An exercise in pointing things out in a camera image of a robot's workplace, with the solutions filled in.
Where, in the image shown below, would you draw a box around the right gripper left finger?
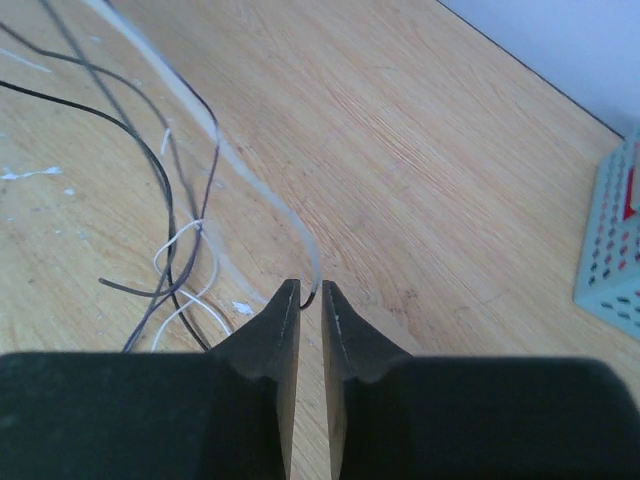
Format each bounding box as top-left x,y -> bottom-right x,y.
1,279 -> 300,479

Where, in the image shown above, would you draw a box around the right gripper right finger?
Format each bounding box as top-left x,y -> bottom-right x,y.
322,281 -> 639,479

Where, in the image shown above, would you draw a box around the black wires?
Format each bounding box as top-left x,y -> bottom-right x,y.
0,0 -> 221,354

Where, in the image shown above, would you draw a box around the white zip tie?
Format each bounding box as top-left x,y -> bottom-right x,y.
84,1 -> 322,306

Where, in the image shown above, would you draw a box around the blue perforated plastic basket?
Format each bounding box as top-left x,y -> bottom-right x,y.
573,128 -> 639,339

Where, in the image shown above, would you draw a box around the red cloth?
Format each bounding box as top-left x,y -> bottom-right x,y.
623,167 -> 639,221

